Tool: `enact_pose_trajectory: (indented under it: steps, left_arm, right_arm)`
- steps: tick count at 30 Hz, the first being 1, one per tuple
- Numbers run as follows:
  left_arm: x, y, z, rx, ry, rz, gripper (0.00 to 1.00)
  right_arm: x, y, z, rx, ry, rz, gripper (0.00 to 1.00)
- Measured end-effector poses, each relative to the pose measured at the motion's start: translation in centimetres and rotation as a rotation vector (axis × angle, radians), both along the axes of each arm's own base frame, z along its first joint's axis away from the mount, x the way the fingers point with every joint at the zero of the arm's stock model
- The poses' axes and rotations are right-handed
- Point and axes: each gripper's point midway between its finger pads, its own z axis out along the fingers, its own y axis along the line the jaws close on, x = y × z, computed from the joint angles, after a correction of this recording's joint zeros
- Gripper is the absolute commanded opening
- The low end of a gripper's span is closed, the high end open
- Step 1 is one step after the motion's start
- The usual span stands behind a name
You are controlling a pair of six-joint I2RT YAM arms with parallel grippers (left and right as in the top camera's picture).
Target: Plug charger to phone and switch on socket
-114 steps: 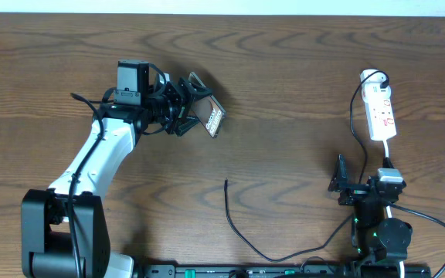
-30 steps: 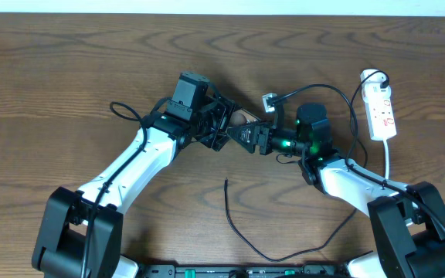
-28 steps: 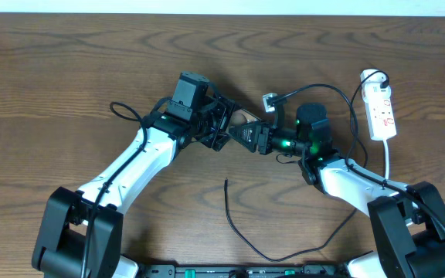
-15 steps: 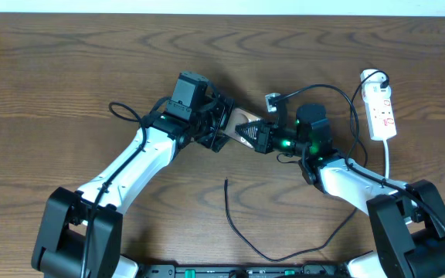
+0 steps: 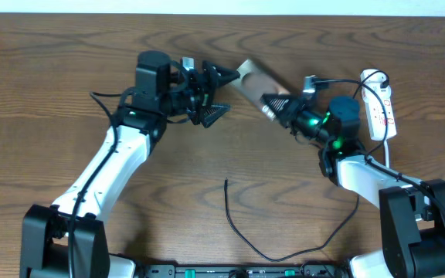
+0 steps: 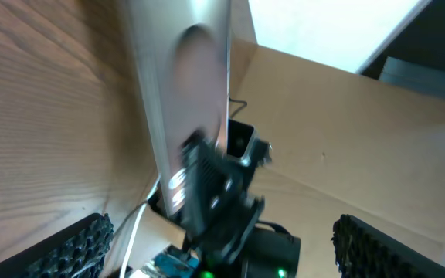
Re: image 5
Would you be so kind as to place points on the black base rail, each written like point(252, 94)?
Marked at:
point(307, 271)

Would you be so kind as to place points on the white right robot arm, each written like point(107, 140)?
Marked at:
point(412, 211)

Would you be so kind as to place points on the white power strip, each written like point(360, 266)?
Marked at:
point(378, 104)

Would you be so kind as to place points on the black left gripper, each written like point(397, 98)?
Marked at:
point(204, 90)

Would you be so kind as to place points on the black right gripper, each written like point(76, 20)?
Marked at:
point(290, 112)

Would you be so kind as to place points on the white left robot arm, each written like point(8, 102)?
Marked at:
point(68, 238)

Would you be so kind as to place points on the Samsung Galaxy smartphone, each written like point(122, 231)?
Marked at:
point(253, 82)

